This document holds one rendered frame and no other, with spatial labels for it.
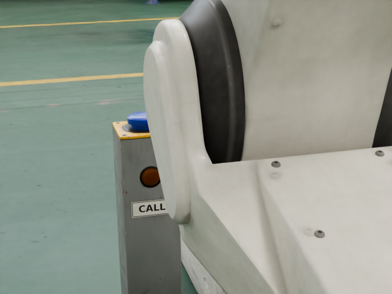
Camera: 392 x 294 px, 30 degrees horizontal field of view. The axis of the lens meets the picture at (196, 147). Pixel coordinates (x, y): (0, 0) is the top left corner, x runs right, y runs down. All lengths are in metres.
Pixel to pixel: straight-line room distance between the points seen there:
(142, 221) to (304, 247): 0.49
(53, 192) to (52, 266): 0.36
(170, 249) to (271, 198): 0.46
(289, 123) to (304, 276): 0.13
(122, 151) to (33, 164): 0.95
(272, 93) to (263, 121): 0.02
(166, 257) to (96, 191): 0.69
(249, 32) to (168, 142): 0.10
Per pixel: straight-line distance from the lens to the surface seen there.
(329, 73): 0.50
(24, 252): 1.34
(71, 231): 1.40
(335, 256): 0.42
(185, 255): 1.21
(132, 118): 0.88
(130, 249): 0.91
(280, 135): 0.51
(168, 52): 0.53
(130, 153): 0.86
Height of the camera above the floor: 0.55
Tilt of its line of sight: 17 degrees down
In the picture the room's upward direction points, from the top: 1 degrees counter-clockwise
